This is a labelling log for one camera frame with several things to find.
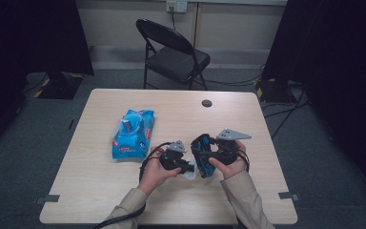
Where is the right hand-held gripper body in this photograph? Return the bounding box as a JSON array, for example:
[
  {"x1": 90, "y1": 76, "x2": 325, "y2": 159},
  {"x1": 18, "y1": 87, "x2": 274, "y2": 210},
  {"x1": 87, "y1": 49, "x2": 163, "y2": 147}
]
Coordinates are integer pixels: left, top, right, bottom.
[{"x1": 214, "y1": 127, "x2": 253, "y2": 167}]

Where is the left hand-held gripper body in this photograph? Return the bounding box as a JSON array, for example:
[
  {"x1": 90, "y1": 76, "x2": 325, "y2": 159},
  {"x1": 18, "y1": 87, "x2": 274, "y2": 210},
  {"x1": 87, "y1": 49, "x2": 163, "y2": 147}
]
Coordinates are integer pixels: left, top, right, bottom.
[{"x1": 158, "y1": 139, "x2": 188, "y2": 172}]

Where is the white wet wipe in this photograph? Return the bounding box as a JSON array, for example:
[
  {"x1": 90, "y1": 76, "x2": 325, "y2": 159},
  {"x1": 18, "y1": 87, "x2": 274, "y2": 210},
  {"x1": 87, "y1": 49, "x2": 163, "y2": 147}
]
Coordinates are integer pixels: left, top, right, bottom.
[{"x1": 182, "y1": 156, "x2": 200, "y2": 181}]

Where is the blue toy car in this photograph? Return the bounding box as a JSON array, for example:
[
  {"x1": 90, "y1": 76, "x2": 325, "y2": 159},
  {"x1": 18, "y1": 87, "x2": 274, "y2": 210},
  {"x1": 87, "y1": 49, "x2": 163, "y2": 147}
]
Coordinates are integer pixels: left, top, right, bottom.
[{"x1": 190, "y1": 133, "x2": 219, "y2": 179}]

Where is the blue wet wipes pack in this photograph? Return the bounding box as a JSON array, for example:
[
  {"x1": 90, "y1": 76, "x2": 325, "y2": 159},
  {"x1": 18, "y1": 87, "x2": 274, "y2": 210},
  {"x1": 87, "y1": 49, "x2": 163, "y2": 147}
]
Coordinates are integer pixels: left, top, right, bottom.
[{"x1": 110, "y1": 109, "x2": 156, "y2": 161}]

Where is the person's right hand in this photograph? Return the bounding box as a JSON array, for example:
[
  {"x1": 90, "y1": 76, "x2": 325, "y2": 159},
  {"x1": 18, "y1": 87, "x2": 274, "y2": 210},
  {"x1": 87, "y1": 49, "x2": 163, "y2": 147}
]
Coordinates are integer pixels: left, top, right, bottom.
[{"x1": 208, "y1": 139, "x2": 249, "y2": 181}]

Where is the person's left hand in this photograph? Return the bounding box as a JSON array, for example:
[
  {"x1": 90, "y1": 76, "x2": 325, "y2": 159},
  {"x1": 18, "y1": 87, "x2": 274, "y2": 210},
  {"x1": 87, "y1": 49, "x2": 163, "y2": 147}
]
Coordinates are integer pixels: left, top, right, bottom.
[{"x1": 138, "y1": 145, "x2": 183, "y2": 197}]

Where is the grey tape piece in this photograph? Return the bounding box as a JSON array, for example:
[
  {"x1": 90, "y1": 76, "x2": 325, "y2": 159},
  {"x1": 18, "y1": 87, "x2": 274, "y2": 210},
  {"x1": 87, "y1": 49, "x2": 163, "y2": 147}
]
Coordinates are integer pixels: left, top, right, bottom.
[
  {"x1": 34, "y1": 194, "x2": 61, "y2": 205},
  {"x1": 277, "y1": 191, "x2": 300, "y2": 201}
]

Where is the black stand base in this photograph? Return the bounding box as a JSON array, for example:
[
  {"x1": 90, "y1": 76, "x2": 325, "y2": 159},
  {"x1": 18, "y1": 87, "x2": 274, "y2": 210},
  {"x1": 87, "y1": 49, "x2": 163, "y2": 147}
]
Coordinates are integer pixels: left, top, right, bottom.
[
  {"x1": 254, "y1": 77, "x2": 298, "y2": 104},
  {"x1": 34, "y1": 71, "x2": 86, "y2": 100}
]

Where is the black folding chair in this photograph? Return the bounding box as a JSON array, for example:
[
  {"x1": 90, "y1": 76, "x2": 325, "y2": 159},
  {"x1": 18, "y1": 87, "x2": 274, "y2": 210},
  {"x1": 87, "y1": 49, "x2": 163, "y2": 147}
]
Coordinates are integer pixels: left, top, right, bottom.
[{"x1": 135, "y1": 18, "x2": 212, "y2": 92}]

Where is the black curtain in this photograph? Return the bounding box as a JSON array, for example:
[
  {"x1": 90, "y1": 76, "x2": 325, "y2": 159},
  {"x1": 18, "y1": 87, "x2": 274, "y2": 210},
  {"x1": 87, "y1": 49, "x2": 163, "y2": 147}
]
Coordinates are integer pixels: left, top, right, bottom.
[
  {"x1": 261, "y1": 0, "x2": 366, "y2": 204},
  {"x1": 0, "y1": 0, "x2": 95, "y2": 160}
]

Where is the right hand-held gripper cable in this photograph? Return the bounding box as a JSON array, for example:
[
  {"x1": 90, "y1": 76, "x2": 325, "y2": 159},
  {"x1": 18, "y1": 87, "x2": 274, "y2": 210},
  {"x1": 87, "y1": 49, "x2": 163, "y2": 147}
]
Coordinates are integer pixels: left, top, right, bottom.
[{"x1": 237, "y1": 148, "x2": 252, "y2": 173}]

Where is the hand-held gripper cable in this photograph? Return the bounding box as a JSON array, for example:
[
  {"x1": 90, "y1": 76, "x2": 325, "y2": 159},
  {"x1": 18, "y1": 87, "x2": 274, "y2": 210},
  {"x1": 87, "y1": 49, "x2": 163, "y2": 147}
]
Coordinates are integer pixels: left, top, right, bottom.
[
  {"x1": 237, "y1": 148, "x2": 252, "y2": 173},
  {"x1": 91, "y1": 141, "x2": 173, "y2": 229}
]

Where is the black floor cable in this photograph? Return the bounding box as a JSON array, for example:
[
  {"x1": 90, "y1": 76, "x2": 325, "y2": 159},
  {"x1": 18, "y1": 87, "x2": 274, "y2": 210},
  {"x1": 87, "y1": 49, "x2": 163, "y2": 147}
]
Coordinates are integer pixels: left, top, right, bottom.
[
  {"x1": 199, "y1": 63, "x2": 265, "y2": 87},
  {"x1": 261, "y1": 87, "x2": 311, "y2": 141}
]

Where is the left hand-held gripper cable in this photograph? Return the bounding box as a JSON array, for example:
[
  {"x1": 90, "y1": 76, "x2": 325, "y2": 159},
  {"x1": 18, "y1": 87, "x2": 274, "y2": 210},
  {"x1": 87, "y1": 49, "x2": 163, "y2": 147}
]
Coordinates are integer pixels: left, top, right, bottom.
[{"x1": 91, "y1": 141, "x2": 173, "y2": 229}]

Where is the white wall socket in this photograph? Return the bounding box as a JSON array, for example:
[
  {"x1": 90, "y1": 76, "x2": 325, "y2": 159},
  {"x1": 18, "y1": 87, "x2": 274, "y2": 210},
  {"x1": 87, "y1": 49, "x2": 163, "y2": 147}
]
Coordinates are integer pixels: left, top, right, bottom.
[{"x1": 166, "y1": 0, "x2": 189, "y2": 14}]

